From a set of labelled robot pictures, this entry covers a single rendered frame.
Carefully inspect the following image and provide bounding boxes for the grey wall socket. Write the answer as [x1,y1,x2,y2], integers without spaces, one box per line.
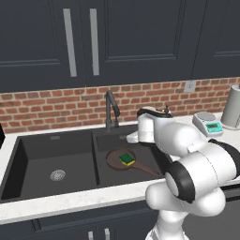
[184,80,197,94]

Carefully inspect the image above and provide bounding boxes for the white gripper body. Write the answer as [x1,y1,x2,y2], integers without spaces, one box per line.
[126,131,140,144]

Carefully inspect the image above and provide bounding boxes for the white paper towel roll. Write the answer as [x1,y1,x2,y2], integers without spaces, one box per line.
[220,83,240,131]

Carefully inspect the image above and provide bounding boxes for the brown pan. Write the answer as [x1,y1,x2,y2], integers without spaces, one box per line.
[105,145,163,178]

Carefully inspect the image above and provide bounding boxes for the black double sink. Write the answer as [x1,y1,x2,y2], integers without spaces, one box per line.
[0,124,173,204]

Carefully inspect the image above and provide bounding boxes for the dark grey tap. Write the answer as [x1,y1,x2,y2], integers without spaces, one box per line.
[104,89,122,133]

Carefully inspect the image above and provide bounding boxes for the dark blue panel under sink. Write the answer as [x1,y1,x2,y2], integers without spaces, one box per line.
[31,207,159,233]

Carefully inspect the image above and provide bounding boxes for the black object at counter edge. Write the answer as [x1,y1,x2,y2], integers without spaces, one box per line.
[0,123,7,148]

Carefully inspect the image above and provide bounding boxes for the green and yellow sponge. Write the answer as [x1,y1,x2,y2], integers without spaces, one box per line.
[119,152,136,167]

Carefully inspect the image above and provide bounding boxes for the white kitchen scale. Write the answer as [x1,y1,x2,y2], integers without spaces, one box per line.
[191,111,225,138]

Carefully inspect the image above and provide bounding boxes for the dark blue base cupboard door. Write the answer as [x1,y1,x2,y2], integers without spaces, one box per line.
[18,227,101,240]
[98,222,158,240]

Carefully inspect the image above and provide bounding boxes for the grey appliance front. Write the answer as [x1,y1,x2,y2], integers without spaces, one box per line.
[182,184,240,240]

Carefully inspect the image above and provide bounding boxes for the silver sink drain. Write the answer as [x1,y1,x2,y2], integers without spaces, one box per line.
[49,169,67,182]

